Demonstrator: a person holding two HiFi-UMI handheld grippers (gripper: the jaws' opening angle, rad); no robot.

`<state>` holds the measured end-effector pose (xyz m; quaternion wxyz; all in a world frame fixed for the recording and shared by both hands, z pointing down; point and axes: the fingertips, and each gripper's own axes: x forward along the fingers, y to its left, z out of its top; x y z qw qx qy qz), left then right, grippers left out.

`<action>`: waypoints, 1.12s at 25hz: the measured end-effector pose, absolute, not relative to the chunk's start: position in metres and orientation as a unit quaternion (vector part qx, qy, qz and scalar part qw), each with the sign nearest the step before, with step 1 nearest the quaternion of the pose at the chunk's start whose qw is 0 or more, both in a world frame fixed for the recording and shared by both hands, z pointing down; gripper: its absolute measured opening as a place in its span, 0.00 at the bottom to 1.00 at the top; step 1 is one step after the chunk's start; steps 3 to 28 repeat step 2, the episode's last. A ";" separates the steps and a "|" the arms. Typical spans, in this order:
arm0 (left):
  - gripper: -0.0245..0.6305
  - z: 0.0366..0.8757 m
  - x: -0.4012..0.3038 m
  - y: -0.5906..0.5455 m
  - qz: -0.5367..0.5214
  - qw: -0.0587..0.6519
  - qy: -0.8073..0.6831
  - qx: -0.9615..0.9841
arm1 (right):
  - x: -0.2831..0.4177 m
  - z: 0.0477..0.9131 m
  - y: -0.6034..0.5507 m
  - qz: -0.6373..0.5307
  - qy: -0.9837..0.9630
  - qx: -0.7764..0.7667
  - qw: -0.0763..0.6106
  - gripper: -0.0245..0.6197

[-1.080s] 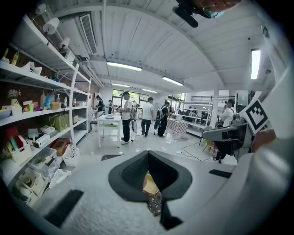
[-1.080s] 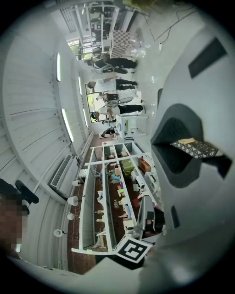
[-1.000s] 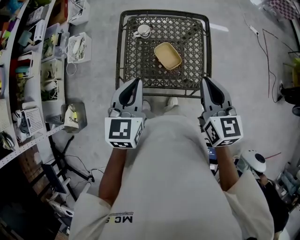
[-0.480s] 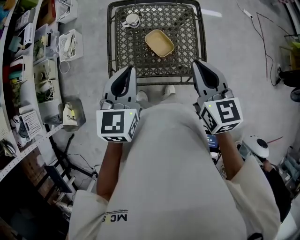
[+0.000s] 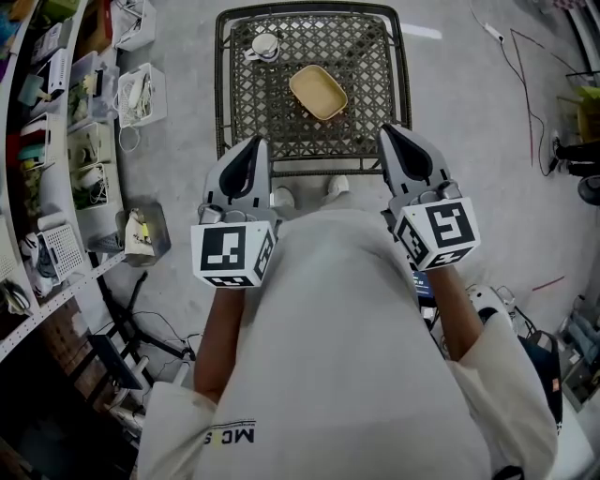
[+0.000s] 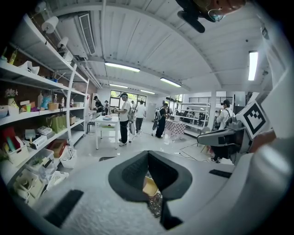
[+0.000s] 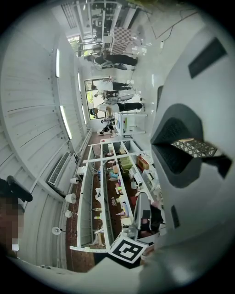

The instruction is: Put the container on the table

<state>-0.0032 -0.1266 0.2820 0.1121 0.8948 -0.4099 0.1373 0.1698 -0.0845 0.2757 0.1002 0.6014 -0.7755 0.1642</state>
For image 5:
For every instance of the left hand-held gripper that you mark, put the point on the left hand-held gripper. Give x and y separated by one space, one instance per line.
225 253

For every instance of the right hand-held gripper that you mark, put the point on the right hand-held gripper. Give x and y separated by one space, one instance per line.
445 229

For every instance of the yellow rectangular dish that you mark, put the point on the yellow rectangular dish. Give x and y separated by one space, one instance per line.
319 91

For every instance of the person's right forearm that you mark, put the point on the person's right forearm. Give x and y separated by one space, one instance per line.
457 314

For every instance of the person's left forearm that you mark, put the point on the person's left forearm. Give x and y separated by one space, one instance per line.
220 337

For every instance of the person's white left shoe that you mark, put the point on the person's white left shoe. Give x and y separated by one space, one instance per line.
283 197

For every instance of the person's white shoe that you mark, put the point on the person's white shoe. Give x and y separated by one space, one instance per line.
283 197
338 185

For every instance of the black lattice table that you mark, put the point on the black lattice table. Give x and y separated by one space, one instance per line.
281 131

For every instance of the person's white right shoe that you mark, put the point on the person's white right shoe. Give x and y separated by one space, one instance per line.
338 185

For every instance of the person's beige trousers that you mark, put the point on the person's beige trousers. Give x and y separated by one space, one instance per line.
335 202

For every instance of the metal floor tray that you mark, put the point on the metal floor tray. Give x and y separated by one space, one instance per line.
159 234

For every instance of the white printed bag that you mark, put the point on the white printed bag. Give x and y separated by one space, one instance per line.
138 232

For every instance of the small blue screen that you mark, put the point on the small blue screen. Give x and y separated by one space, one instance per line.
421 283

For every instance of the white slatted basket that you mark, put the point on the white slatted basket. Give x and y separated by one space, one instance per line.
140 94

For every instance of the white enamel cup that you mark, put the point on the white enamel cup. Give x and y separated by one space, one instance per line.
265 47

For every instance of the white power strip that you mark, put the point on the white power strip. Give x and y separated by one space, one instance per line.
494 32

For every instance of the person's white shirt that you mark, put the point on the person's white shirt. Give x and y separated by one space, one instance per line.
337 328

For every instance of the black metal stand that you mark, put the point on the black metal stand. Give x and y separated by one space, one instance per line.
122 319

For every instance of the white perforated box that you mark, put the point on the white perforated box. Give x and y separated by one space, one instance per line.
63 250

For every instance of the white shelving unit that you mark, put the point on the white shelving unit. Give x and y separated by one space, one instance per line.
47 187

